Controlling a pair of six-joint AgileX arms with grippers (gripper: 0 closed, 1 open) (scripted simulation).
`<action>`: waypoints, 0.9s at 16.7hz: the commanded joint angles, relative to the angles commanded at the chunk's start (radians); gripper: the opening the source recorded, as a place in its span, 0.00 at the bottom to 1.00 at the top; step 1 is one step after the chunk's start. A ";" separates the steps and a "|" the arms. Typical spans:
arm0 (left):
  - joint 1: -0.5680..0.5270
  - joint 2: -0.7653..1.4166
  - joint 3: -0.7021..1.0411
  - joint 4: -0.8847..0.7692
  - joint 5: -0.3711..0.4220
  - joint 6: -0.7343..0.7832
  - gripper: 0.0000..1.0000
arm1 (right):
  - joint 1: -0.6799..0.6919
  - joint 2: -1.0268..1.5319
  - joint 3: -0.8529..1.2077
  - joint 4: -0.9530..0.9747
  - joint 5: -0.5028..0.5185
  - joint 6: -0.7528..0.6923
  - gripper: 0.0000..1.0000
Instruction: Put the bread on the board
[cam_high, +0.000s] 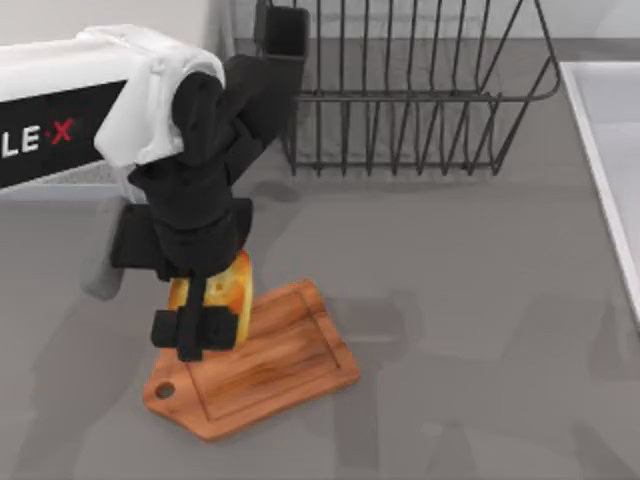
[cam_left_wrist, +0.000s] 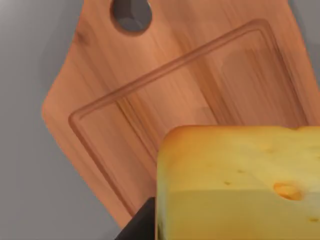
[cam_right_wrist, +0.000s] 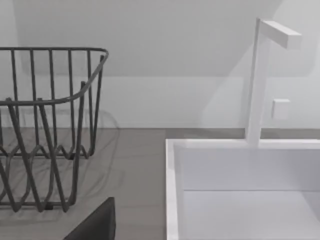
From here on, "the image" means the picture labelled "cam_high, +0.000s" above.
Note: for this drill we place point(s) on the round golden bread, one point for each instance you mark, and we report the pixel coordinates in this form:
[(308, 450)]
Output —
[(235, 295)]

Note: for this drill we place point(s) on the wooden cutting board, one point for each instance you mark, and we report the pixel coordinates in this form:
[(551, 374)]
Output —
[(280, 370)]

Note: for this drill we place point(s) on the white sink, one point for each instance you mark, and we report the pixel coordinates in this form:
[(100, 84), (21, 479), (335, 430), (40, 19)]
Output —
[(615, 100)]

